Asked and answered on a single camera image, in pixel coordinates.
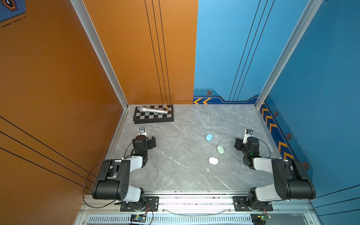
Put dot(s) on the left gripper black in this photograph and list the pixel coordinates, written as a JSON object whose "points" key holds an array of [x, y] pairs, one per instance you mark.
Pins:
{"points": [[151, 142]]}

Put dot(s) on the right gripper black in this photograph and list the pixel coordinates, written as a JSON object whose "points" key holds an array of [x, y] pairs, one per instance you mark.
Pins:
{"points": [[238, 143]]}

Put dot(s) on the mint green earbud charging case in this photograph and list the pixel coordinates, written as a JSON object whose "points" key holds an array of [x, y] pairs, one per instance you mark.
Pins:
{"points": [[220, 150]]}

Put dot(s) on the blue earbud charging case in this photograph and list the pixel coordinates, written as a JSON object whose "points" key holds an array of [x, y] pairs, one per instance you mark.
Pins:
{"points": [[209, 137]]}

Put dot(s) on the white earbud charging case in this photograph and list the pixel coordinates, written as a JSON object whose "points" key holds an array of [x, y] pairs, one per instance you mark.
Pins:
{"points": [[213, 160]]}

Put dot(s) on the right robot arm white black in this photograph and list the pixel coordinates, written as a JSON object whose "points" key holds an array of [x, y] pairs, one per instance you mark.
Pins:
{"points": [[290, 179]]}

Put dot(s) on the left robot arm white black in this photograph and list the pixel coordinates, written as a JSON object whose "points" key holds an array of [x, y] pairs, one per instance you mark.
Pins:
{"points": [[112, 182]]}

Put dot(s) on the black white chessboard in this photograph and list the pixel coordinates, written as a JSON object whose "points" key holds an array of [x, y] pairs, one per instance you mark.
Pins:
{"points": [[146, 117]]}

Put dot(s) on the silver microphone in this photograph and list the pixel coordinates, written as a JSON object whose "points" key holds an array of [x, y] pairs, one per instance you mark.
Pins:
{"points": [[152, 110]]}

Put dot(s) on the left green circuit board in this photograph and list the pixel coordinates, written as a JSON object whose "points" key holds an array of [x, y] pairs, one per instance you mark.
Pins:
{"points": [[138, 219]]}

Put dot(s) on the green circuit board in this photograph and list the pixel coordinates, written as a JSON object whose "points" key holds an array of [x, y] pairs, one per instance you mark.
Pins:
{"points": [[260, 219], [138, 219]]}

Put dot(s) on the right green circuit board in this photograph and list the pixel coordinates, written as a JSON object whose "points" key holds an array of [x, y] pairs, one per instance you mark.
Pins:
{"points": [[260, 219]]}

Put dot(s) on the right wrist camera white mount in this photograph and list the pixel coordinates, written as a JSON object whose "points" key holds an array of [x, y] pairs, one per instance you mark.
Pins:
{"points": [[248, 133]]}

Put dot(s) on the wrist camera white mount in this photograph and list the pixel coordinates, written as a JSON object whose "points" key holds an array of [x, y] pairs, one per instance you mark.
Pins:
{"points": [[248, 133], [142, 133]]}

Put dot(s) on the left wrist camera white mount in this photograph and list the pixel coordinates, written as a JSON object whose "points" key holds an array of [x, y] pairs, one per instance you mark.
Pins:
{"points": [[142, 133]]}

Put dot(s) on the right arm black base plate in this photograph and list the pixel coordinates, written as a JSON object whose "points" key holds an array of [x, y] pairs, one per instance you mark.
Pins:
{"points": [[243, 204]]}

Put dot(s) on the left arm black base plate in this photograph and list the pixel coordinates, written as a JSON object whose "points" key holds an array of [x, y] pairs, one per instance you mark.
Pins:
{"points": [[151, 203]]}

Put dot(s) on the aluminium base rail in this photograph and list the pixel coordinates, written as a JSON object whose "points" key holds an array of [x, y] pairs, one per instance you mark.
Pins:
{"points": [[197, 208]]}

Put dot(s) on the left aluminium corner post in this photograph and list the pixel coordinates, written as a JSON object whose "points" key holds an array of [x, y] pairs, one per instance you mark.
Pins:
{"points": [[87, 24]]}

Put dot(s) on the aluminium corner post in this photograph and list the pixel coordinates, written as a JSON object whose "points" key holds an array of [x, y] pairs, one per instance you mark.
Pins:
{"points": [[294, 39], [87, 24]]}

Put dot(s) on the right aluminium corner post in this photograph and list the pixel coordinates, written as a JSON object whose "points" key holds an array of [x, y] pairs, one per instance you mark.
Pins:
{"points": [[294, 39]]}

